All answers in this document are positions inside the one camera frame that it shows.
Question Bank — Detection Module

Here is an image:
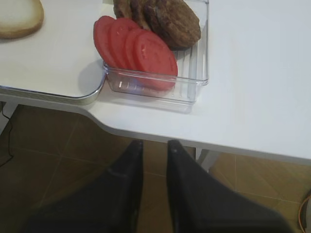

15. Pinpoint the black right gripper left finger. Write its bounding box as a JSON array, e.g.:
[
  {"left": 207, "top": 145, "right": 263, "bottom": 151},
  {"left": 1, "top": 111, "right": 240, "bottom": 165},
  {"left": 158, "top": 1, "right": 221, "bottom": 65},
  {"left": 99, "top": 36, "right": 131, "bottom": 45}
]
[{"left": 24, "top": 140, "right": 143, "bottom": 233}]

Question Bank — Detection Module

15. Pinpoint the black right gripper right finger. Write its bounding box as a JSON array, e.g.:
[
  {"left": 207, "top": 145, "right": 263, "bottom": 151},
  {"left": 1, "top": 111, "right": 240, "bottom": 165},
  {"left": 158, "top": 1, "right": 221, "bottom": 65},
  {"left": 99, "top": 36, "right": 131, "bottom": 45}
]
[{"left": 167, "top": 140, "right": 293, "bottom": 233}]

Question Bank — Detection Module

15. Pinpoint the bun half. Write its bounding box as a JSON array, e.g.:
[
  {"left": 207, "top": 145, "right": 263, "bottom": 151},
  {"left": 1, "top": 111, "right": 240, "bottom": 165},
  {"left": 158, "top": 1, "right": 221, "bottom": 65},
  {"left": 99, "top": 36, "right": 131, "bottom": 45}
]
[{"left": 0, "top": 0, "right": 44, "bottom": 39}]

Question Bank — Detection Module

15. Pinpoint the white right table leg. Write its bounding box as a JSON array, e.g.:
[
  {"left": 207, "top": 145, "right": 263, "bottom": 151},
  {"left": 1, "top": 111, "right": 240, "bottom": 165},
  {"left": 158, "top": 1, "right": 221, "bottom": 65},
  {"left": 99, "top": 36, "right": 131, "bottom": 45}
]
[{"left": 195, "top": 148, "right": 220, "bottom": 172}]

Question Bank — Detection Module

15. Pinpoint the front red tomato slice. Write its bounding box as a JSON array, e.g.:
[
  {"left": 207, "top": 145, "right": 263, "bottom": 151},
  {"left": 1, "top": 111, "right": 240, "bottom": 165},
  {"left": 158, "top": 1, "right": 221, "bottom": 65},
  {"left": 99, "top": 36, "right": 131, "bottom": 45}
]
[{"left": 133, "top": 32, "right": 178, "bottom": 77}]

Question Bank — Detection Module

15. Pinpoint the red tomato slice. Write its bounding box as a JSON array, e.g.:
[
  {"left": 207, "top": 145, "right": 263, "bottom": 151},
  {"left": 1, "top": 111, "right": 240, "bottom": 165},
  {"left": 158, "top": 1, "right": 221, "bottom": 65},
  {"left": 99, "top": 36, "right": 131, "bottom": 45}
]
[
  {"left": 133, "top": 32, "right": 178, "bottom": 77},
  {"left": 123, "top": 28, "right": 146, "bottom": 70},
  {"left": 93, "top": 16, "right": 117, "bottom": 68},
  {"left": 108, "top": 17, "right": 140, "bottom": 69}
]

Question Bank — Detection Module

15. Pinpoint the white serving tray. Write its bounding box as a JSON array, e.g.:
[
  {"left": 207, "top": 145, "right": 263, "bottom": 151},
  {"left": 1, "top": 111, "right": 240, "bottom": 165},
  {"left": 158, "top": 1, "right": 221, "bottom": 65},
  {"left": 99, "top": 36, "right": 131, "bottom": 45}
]
[{"left": 0, "top": 0, "right": 113, "bottom": 105}]

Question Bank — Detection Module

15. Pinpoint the clear patty tomato container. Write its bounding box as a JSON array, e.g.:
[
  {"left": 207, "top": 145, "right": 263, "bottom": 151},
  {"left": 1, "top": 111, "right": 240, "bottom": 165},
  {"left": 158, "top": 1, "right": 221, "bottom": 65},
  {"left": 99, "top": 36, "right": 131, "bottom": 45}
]
[{"left": 102, "top": 0, "right": 209, "bottom": 105}]

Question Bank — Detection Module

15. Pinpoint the rear red tomato slice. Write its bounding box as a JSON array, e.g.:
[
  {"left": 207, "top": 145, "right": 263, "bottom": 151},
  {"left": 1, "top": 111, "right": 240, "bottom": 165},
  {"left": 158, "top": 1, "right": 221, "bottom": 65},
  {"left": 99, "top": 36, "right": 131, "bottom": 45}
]
[{"left": 93, "top": 16, "right": 117, "bottom": 68}]

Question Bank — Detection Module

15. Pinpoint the front brown meat patty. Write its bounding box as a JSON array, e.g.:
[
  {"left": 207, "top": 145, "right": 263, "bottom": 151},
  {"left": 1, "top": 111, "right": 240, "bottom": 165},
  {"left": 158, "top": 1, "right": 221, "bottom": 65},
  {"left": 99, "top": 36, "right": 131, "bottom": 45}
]
[{"left": 143, "top": 0, "right": 201, "bottom": 50}]

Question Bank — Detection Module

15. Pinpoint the brown meat patty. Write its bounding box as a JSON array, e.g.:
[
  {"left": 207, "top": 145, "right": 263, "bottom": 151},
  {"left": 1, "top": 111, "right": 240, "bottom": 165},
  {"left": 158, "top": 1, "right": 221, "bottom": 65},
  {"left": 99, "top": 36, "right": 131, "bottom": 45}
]
[
  {"left": 113, "top": 0, "right": 132, "bottom": 19},
  {"left": 143, "top": 0, "right": 201, "bottom": 50},
  {"left": 130, "top": 0, "right": 151, "bottom": 31}
]

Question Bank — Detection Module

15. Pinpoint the black floor cable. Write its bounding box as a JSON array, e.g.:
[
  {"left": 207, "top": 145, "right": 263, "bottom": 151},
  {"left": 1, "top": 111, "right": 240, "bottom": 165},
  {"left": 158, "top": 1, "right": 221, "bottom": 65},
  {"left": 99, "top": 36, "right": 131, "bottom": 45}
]
[{"left": 0, "top": 101, "right": 14, "bottom": 168}]

